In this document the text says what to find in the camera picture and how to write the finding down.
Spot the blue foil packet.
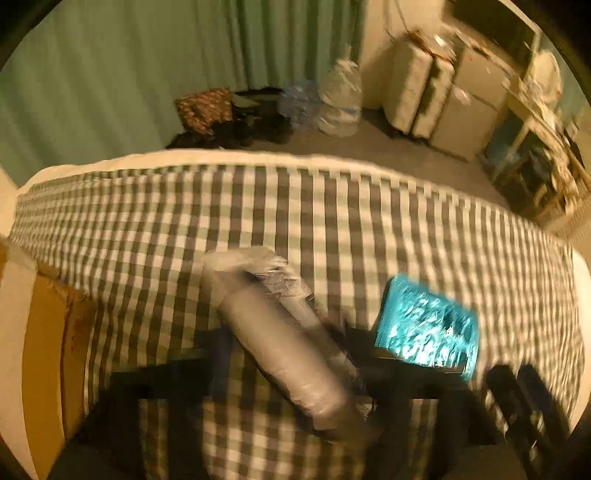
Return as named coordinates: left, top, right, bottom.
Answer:
left=375, top=274, right=480, bottom=382

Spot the silver foil pouch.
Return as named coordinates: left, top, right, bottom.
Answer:
left=201, top=246, right=377, bottom=448

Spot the checkered green grey bedsheet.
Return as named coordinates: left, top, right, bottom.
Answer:
left=10, top=164, right=590, bottom=420

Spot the cardboard box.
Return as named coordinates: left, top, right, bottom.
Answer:
left=1, top=238, right=96, bottom=479

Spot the white desk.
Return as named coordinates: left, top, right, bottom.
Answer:
left=485, top=78, right=590, bottom=227

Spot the floral patterned bag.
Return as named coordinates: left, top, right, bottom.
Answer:
left=174, top=88, right=232, bottom=136

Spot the grey mini fridge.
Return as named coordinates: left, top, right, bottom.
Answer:
left=430, top=33, right=514, bottom=161

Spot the large clear water jug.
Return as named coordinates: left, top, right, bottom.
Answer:
left=317, top=59, right=363, bottom=138

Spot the oval vanity mirror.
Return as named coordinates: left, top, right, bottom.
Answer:
left=526, top=50, right=563, bottom=104

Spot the white suitcase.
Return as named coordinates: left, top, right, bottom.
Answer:
left=383, top=30, right=456, bottom=139

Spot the blue water jug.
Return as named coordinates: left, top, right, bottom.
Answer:
left=279, top=80, right=322, bottom=131

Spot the green curtain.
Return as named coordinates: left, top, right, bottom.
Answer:
left=1, top=1, right=366, bottom=185

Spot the black wall television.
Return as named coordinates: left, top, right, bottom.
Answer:
left=452, top=0, right=541, bottom=68

